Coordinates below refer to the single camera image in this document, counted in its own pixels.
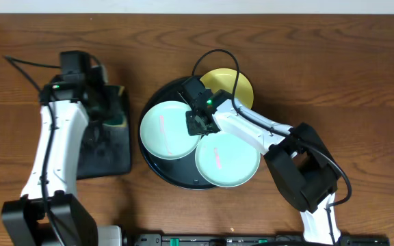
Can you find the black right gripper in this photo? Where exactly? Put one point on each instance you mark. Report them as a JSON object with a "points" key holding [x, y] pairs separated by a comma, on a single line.
{"points": [[193, 128]]}

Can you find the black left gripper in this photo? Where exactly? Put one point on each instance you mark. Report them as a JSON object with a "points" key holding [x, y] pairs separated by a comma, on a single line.
{"points": [[102, 110]]}

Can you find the green scouring sponge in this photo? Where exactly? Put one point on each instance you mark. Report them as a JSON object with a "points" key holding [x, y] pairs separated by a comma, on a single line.
{"points": [[119, 121]]}

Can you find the mint green plate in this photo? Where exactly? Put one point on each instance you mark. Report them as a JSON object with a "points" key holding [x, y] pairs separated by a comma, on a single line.
{"points": [[225, 160], [163, 131]]}

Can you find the yellow plate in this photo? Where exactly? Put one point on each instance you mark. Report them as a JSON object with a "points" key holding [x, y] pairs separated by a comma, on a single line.
{"points": [[224, 78]]}

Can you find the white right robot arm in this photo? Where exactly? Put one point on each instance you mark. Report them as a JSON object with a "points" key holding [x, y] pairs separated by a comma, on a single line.
{"points": [[302, 168]]}

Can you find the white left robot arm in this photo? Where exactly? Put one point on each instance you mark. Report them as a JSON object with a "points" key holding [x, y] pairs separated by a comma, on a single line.
{"points": [[48, 211]]}

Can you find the black round tray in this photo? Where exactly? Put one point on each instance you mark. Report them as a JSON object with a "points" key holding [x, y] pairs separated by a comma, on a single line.
{"points": [[182, 172]]}

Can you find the black rectangular tray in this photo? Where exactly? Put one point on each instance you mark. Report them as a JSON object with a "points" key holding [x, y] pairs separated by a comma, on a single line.
{"points": [[106, 150]]}

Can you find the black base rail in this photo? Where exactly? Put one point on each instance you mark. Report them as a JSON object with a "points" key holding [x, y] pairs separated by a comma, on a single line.
{"points": [[279, 240]]}

